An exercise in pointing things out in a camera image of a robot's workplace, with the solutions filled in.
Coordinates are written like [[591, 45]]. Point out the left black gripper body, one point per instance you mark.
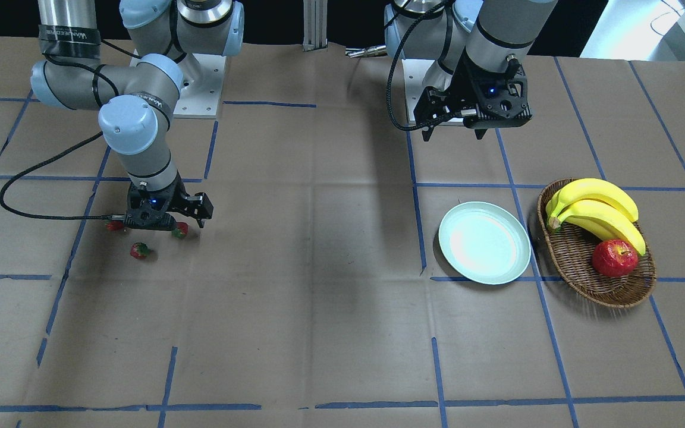
[[460, 88]]

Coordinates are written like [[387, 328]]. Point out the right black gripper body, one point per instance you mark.
[[187, 202]]

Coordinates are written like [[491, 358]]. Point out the strawberry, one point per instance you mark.
[[114, 225], [180, 230], [139, 250]]

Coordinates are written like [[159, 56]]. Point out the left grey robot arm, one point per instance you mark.
[[476, 50]]

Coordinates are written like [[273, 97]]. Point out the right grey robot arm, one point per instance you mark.
[[136, 103]]

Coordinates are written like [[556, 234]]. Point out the light green plate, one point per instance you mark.
[[484, 243]]

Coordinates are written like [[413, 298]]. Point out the yellow banana bunch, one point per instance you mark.
[[590, 202]]

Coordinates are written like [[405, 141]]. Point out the brown wicker basket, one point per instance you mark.
[[569, 252]]

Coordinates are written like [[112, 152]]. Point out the red apple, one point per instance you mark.
[[614, 258]]

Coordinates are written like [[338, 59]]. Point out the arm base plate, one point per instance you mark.
[[416, 78], [190, 88]]

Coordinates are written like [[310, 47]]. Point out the aluminium frame post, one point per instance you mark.
[[314, 25]]

